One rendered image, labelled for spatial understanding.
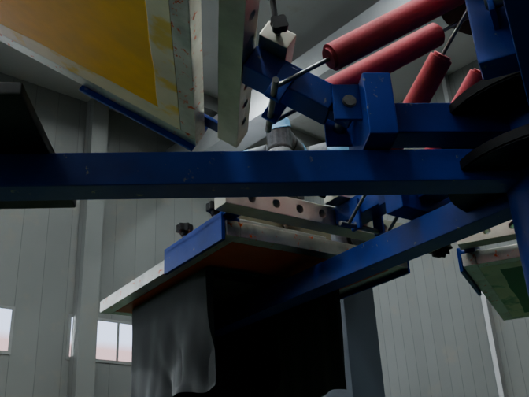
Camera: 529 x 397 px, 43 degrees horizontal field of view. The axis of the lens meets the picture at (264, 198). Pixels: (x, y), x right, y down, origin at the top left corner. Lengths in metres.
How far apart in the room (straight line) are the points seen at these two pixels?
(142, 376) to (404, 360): 9.78
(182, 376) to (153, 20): 0.98
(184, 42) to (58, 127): 10.88
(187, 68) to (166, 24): 0.11
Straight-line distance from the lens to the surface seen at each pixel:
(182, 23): 1.14
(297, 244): 1.65
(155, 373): 1.98
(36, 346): 10.70
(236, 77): 1.25
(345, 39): 1.19
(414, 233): 1.44
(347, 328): 2.57
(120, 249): 11.73
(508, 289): 2.26
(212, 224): 1.59
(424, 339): 11.42
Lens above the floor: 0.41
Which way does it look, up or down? 24 degrees up
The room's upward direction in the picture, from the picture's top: 3 degrees counter-clockwise
